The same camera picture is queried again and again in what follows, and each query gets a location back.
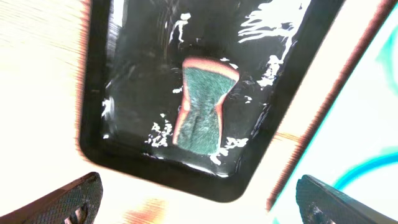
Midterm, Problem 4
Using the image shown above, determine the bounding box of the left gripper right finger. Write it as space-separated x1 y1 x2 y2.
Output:
296 175 397 224

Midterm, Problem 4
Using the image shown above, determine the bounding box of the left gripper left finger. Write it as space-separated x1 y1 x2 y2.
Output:
1 172 103 224

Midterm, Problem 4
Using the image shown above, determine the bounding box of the teal plastic serving tray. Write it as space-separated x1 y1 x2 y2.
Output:
270 9 397 224

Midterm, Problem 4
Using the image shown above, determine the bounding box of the black rectangular tray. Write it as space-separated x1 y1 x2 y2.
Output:
80 0 342 202

